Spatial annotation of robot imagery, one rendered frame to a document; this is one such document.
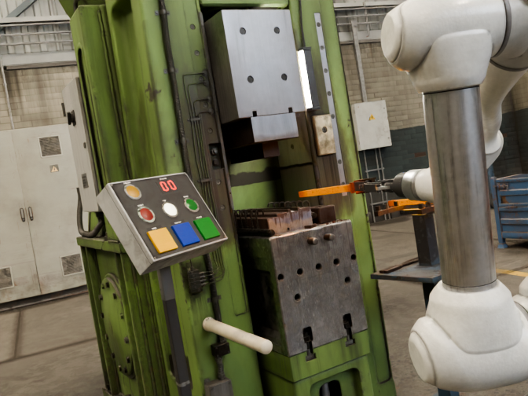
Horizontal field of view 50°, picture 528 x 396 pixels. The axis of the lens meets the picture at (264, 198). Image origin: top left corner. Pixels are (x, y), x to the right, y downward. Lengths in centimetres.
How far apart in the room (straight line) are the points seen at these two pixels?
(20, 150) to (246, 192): 496
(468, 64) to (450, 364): 54
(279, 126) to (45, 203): 535
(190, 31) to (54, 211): 525
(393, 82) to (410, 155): 125
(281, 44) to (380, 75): 759
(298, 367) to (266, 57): 117
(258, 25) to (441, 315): 142
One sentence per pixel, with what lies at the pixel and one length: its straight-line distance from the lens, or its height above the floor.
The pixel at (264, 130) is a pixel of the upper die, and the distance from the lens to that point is 214.
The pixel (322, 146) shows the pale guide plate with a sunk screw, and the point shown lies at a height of 122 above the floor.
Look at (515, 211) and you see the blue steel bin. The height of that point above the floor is 37.
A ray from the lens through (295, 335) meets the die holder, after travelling 216.
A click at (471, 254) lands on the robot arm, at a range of 111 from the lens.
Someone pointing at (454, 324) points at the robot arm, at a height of 83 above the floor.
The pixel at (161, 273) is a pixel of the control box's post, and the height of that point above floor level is 89.
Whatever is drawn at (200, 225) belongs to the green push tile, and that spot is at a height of 102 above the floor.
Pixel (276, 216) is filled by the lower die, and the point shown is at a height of 98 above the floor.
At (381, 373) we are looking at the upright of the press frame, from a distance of 273.
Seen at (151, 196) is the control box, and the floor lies 114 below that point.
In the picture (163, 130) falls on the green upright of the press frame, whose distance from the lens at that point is 213.
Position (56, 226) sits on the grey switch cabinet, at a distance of 728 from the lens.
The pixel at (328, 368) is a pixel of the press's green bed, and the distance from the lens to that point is 227.
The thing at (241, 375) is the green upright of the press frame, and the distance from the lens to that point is 231.
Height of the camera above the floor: 117
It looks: 3 degrees down
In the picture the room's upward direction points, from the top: 9 degrees counter-clockwise
